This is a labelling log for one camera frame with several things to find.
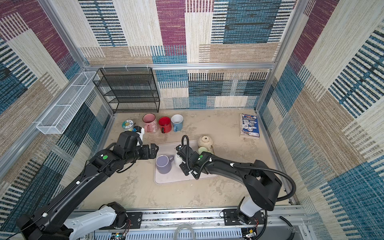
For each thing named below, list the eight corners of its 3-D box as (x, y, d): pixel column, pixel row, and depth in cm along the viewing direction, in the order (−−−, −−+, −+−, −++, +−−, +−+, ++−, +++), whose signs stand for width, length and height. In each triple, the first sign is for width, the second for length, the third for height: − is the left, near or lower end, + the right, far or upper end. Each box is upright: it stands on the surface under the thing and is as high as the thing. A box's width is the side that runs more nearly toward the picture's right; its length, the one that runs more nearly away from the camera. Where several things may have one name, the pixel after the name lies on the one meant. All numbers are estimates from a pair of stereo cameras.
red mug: (163, 135, 107) (161, 128, 101) (158, 126, 112) (155, 119, 106) (174, 130, 110) (172, 122, 104) (168, 121, 115) (167, 114, 109)
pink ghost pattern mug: (145, 134, 109) (140, 123, 99) (148, 124, 115) (143, 113, 105) (158, 134, 109) (154, 123, 99) (160, 124, 115) (157, 113, 105)
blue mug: (171, 135, 107) (170, 126, 100) (173, 123, 114) (171, 114, 107) (183, 135, 107) (182, 126, 100) (183, 123, 114) (183, 114, 107)
